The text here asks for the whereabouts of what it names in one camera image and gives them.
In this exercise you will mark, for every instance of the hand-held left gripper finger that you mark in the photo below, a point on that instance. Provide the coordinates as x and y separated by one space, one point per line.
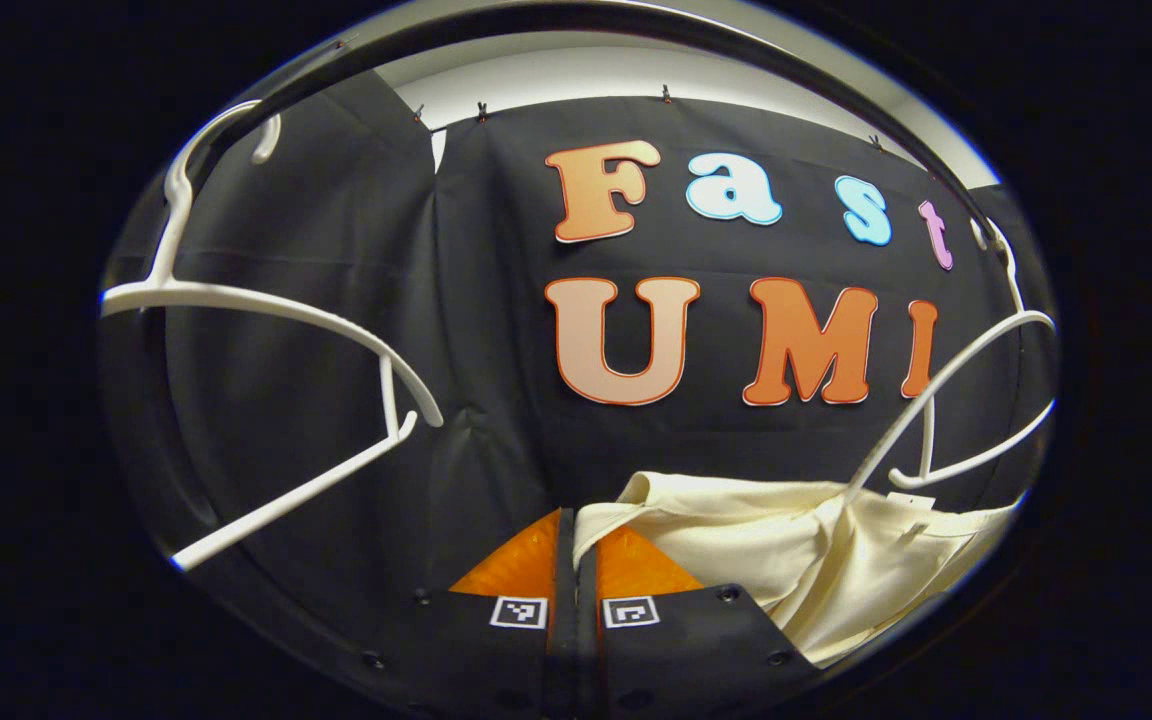
564 600
587 610

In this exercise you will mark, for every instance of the white plastic hanger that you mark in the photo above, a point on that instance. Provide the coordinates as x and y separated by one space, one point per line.
236 297
922 388

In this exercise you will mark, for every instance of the black backdrop cloth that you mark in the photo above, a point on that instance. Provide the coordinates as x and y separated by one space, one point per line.
496 330

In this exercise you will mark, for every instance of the black clothes rack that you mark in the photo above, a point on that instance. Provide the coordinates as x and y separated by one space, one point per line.
286 92

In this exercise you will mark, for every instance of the cream long-sleeved shirt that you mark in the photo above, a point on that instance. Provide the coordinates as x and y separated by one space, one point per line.
736 540

